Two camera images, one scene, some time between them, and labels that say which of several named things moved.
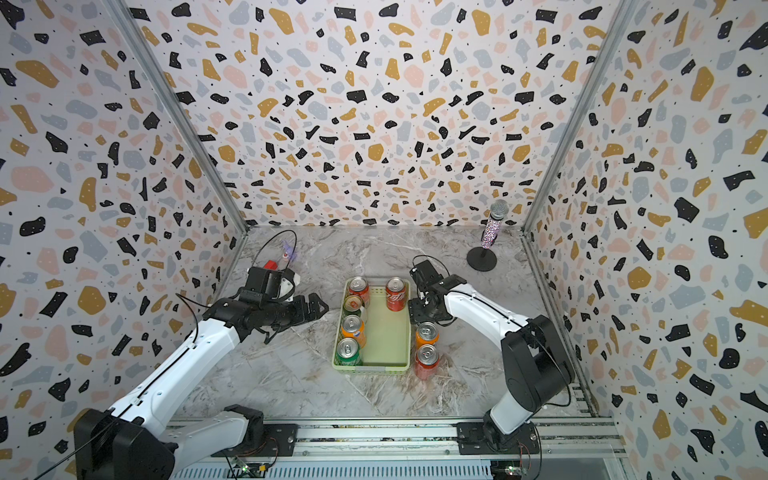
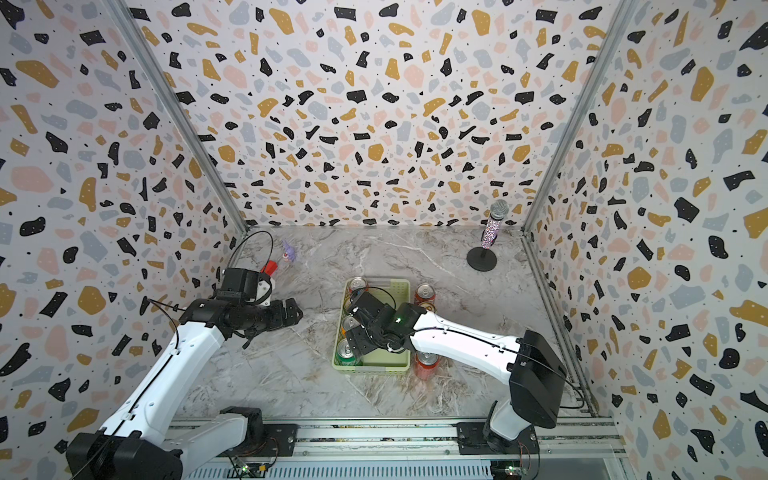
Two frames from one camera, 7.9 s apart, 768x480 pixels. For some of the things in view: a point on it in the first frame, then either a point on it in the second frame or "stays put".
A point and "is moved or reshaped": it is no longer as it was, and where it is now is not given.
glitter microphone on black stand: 484,258 stays put
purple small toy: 289,252 stays put
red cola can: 359,286 stays put
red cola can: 395,294 is moved or reshaped
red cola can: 426,361 stays put
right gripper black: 414,313 → 354,337
